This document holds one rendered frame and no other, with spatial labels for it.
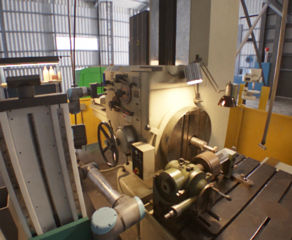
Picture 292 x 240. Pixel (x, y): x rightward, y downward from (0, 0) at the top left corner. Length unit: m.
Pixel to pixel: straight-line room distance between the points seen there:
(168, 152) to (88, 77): 4.22
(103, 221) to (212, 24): 1.67
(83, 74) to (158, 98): 4.11
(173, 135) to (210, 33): 0.95
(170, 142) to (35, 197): 0.92
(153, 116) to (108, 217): 0.71
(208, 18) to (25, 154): 1.63
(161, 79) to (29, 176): 0.98
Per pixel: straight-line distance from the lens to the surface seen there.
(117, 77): 1.43
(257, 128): 3.39
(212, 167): 1.25
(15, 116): 0.89
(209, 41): 1.65
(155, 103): 1.23
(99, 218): 1.07
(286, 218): 1.46
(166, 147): 1.28
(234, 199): 1.43
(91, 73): 5.25
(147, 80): 1.18
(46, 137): 0.92
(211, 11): 1.71
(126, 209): 1.11
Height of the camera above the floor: 1.89
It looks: 18 degrees down
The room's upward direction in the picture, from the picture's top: straight up
